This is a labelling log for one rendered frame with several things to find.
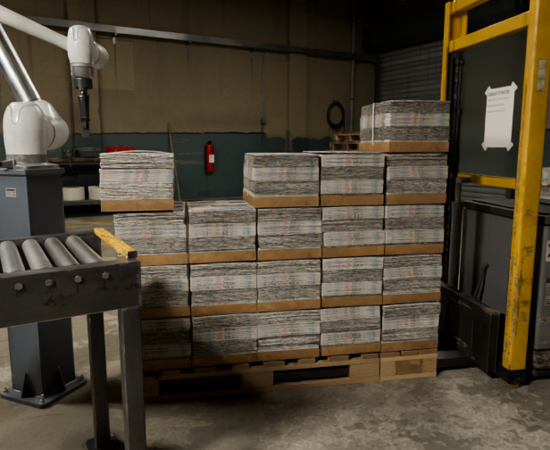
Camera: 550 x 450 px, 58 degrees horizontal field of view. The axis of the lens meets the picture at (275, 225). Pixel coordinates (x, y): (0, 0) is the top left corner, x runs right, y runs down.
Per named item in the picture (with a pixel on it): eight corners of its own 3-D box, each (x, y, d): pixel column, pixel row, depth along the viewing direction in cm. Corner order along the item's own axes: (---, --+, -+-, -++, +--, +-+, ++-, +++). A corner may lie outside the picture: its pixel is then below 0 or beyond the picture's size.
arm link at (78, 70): (95, 67, 213) (95, 81, 213) (72, 66, 211) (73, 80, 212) (91, 63, 204) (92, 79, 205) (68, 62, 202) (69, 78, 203)
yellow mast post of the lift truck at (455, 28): (429, 315, 298) (444, 4, 270) (442, 314, 299) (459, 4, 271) (436, 320, 289) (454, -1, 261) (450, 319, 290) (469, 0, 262)
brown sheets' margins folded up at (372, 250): (130, 338, 248) (126, 238, 240) (354, 323, 269) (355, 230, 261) (121, 373, 211) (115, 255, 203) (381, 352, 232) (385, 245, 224)
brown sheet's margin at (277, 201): (242, 197, 247) (242, 189, 247) (299, 196, 253) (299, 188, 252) (253, 207, 211) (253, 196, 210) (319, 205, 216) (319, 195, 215)
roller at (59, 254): (40, 246, 164) (54, 254, 166) (60, 279, 124) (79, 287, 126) (48, 233, 165) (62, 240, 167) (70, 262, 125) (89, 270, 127)
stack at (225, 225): (131, 366, 251) (123, 201, 238) (353, 348, 272) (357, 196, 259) (122, 404, 213) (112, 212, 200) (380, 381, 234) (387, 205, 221)
